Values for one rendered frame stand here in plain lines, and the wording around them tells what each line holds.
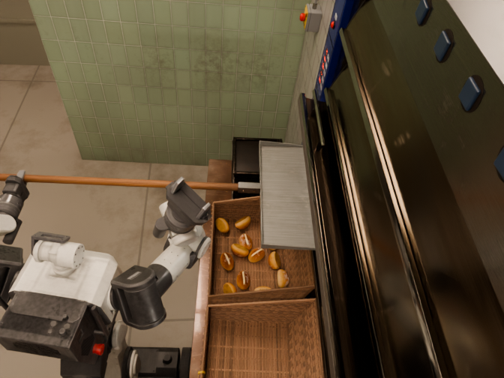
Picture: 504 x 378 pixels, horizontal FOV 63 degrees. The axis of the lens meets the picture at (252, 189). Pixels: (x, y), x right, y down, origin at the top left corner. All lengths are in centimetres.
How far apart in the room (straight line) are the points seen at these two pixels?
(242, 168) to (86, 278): 120
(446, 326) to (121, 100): 260
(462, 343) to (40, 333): 96
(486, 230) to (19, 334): 107
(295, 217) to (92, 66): 183
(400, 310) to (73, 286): 86
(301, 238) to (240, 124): 164
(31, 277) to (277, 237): 81
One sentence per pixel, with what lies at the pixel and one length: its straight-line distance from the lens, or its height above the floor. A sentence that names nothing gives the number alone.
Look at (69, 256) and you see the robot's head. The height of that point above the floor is 151.
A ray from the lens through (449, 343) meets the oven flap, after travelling 86.
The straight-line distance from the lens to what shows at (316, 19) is 223.
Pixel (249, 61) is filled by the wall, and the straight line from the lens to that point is 273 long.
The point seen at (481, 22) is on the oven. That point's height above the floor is 210.
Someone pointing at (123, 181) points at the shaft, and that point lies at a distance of 170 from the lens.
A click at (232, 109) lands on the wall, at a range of 296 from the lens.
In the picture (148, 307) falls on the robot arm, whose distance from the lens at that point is 120.
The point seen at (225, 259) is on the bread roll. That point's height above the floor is 64.
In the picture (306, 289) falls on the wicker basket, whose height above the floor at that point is 82.
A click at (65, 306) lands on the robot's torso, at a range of 122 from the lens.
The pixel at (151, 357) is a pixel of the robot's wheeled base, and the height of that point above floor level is 19.
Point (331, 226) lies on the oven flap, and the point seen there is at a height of 141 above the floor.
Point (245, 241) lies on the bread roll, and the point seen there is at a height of 64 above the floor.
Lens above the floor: 245
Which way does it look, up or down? 49 degrees down
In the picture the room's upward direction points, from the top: 7 degrees clockwise
